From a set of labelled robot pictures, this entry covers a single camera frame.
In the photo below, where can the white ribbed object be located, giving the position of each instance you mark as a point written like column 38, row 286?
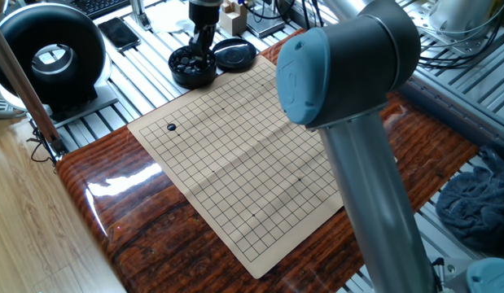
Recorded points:
column 3, row 108

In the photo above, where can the white crumpled cloth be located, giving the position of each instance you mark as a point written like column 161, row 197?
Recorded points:
column 166, row 18

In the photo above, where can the aluminium upright post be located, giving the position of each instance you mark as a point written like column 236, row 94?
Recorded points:
column 138, row 12

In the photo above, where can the wooden block puzzle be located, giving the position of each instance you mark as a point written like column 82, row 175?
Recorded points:
column 233, row 18

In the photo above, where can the grey rounded device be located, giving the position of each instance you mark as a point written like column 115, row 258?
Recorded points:
column 459, row 10

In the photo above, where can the black bowl of stones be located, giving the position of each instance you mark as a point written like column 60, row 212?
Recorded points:
column 192, row 80

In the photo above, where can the black smartphone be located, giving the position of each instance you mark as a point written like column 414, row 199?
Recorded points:
column 119, row 33

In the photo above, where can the aluminium frame rail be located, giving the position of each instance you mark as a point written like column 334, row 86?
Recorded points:
column 459, row 110

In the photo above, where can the brown wooden pole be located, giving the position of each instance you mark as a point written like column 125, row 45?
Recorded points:
column 19, row 81

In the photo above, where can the perforated aluminium plate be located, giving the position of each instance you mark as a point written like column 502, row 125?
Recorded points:
column 479, row 42

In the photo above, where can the beige Go board mat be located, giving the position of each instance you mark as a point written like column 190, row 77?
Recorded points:
column 235, row 163

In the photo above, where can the dark blue towel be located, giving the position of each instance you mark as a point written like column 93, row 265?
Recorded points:
column 471, row 203

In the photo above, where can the grey flat scale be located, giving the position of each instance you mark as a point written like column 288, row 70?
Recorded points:
column 266, row 24

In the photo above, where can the black Go stone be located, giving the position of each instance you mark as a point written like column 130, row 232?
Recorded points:
column 171, row 127

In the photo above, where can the black bowl lid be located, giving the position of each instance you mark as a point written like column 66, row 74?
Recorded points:
column 235, row 55

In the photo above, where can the black keyboard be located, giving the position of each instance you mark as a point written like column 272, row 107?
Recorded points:
column 97, row 6

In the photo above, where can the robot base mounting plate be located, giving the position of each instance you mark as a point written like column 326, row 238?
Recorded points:
column 451, row 268

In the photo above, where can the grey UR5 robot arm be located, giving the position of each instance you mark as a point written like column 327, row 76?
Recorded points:
column 357, row 61

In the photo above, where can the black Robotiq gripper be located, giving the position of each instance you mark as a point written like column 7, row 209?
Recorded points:
column 204, row 14

